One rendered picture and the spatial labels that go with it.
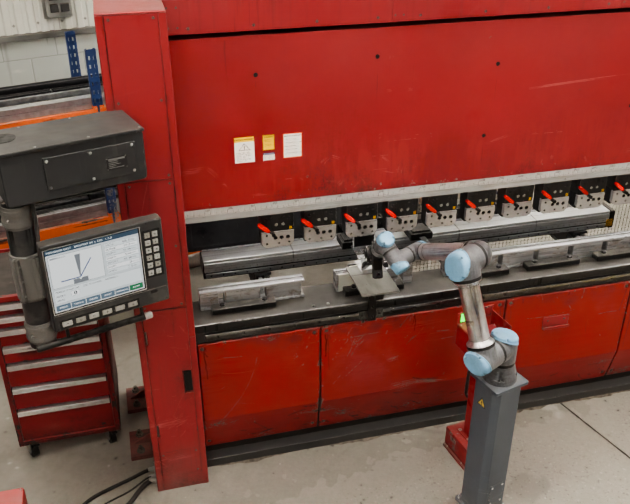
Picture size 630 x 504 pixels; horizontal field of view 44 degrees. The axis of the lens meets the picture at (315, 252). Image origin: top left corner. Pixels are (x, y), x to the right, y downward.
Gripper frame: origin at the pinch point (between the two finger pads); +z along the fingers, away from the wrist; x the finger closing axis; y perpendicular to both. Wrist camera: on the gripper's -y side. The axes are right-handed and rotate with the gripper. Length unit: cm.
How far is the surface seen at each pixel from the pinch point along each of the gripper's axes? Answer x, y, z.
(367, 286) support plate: 5.3, -10.7, -8.2
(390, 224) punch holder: -10.6, 16.2, -14.2
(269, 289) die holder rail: 47.8, -0.8, 8.6
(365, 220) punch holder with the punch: 1.7, 18.8, -16.2
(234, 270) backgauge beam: 60, 18, 28
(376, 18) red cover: 1, 78, -88
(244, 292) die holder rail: 60, -1, 8
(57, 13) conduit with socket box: 147, 331, 225
